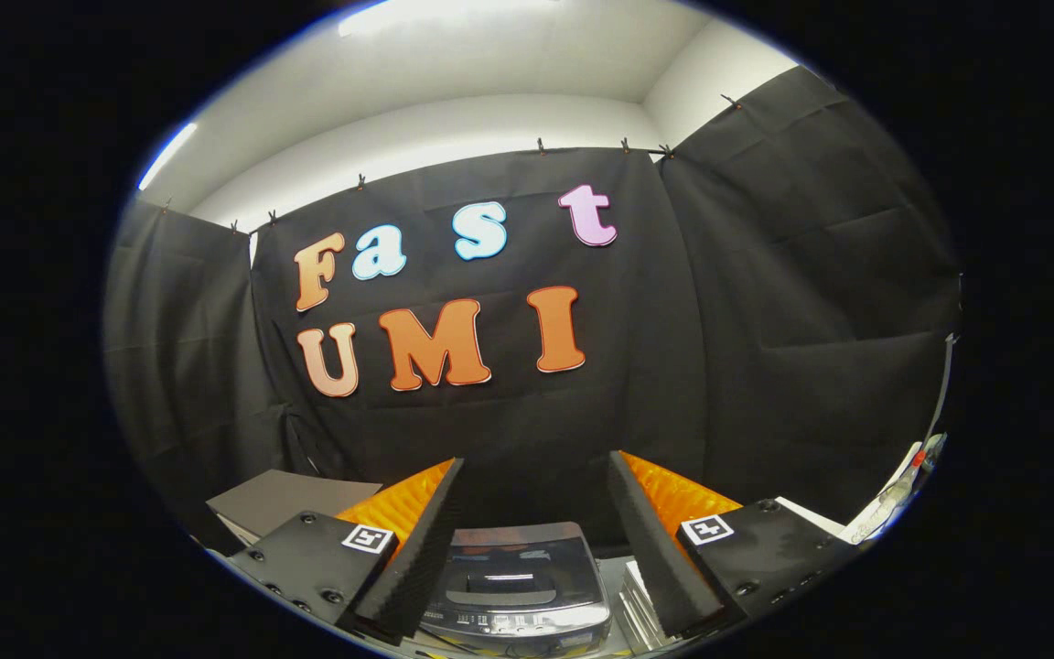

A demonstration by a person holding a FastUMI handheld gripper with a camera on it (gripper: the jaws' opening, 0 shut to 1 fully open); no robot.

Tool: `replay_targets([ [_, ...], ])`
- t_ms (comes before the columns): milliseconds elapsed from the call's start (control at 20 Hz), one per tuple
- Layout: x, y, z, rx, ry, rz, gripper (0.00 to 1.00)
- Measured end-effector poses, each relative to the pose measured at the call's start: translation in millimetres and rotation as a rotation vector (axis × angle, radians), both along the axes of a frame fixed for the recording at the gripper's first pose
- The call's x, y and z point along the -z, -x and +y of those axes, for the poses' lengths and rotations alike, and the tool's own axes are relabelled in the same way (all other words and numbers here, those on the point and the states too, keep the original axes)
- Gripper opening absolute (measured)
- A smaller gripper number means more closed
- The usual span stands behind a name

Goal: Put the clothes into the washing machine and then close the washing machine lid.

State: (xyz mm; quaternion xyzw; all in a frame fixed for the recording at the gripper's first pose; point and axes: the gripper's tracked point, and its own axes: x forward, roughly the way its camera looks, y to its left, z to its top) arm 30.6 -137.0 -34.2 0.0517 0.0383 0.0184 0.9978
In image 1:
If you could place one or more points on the dark washing machine lid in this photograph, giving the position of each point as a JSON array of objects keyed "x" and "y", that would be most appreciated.
[{"x": 527, "y": 558}]

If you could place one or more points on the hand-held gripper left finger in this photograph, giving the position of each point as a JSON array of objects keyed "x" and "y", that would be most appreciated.
[{"x": 417, "y": 558}]

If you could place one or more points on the grey box stand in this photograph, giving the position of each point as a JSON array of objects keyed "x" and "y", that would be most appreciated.
[{"x": 289, "y": 494}]

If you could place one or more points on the grey washing machine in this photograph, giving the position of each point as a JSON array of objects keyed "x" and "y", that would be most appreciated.
[{"x": 527, "y": 627}]

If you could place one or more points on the row of black clips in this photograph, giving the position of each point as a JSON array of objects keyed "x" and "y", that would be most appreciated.
[{"x": 541, "y": 146}]

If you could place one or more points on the white sheet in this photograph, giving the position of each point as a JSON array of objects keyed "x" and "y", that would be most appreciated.
[{"x": 811, "y": 520}]

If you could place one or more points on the grey metal pole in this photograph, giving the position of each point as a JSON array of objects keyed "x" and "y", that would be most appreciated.
[{"x": 943, "y": 384}]

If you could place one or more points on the clear plastic bottle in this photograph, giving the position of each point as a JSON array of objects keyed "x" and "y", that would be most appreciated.
[{"x": 893, "y": 499}]

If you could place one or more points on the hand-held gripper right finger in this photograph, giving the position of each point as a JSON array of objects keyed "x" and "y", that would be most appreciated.
[{"x": 650, "y": 549}]

